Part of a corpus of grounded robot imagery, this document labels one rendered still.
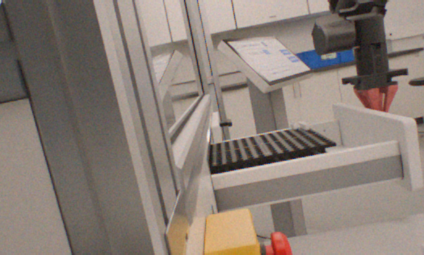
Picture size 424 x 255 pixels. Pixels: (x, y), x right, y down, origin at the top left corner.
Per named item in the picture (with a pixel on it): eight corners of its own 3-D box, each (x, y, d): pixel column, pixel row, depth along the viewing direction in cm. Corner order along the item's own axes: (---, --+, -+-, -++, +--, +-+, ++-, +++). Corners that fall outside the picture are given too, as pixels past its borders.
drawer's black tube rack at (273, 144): (310, 153, 70) (306, 125, 69) (341, 179, 53) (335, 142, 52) (212, 173, 71) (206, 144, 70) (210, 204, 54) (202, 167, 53)
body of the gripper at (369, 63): (342, 87, 66) (337, 51, 65) (391, 77, 65) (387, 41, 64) (354, 88, 59) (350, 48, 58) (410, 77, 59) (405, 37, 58)
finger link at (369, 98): (356, 123, 67) (350, 79, 66) (391, 117, 66) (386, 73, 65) (371, 128, 60) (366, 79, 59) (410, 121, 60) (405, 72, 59)
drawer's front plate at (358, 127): (346, 147, 76) (338, 102, 74) (424, 191, 47) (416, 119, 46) (338, 148, 76) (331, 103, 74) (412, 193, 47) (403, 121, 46)
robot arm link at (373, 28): (388, 7, 58) (371, 14, 64) (352, 14, 58) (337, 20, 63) (393, 45, 59) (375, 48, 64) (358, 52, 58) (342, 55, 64)
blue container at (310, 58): (340, 62, 416) (337, 45, 413) (355, 60, 375) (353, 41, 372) (295, 71, 414) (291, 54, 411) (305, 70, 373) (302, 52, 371)
